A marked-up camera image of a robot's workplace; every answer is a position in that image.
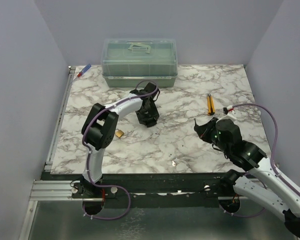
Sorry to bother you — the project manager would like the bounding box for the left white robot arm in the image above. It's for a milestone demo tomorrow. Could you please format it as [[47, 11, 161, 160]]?
[[80, 81, 160, 198]]

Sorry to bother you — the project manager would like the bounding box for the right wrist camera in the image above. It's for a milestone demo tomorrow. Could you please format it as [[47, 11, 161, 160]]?
[[222, 105, 237, 121]]

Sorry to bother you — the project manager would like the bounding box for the yellow utility knife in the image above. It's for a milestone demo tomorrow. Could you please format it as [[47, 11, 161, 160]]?
[[207, 93, 215, 116]]

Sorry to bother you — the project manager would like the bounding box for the blue red screwdriver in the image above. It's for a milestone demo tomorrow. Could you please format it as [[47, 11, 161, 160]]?
[[76, 64, 92, 78]]

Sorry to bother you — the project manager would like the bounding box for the small brass padlock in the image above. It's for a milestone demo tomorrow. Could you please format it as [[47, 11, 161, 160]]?
[[115, 130, 124, 138]]

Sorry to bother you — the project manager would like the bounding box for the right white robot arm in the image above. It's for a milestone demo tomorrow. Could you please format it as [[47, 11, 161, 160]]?
[[194, 117, 300, 238]]

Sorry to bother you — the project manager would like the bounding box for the aluminium rail left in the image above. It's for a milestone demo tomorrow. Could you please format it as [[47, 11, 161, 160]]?
[[28, 66, 85, 202]]

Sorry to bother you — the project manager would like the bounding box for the green transparent toolbox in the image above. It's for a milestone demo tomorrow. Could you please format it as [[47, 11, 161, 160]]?
[[101, 38, 178, 88]]

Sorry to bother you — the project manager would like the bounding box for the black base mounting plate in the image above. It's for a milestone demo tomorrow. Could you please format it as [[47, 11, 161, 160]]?
[[72, 173, 235, 209]]

